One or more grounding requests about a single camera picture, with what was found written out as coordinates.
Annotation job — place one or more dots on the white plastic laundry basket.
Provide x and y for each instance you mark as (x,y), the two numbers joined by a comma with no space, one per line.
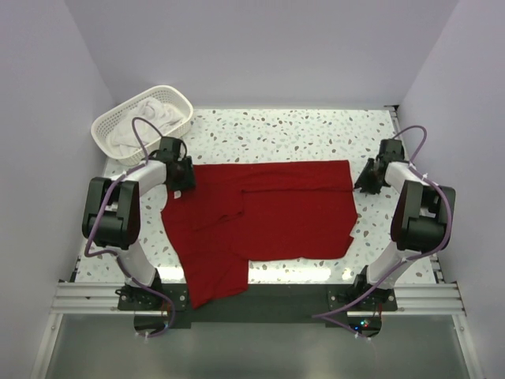
(131,130)

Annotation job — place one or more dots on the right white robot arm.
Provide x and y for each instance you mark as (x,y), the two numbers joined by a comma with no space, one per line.
(421,224)

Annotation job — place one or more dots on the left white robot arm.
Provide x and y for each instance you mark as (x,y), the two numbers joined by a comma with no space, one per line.
(112,215)

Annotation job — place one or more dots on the aluminium front rail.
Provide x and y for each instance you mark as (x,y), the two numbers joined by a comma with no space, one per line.
(412,299)

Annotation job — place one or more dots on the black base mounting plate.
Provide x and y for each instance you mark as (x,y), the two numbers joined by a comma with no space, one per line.
(261,303)

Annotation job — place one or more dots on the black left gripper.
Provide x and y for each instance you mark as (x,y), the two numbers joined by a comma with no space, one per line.
(183,176)

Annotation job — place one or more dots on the red t shirt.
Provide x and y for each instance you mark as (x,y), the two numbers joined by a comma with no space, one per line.
(240,213)

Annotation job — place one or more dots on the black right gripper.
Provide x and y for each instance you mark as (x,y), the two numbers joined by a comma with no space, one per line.
(367,178)

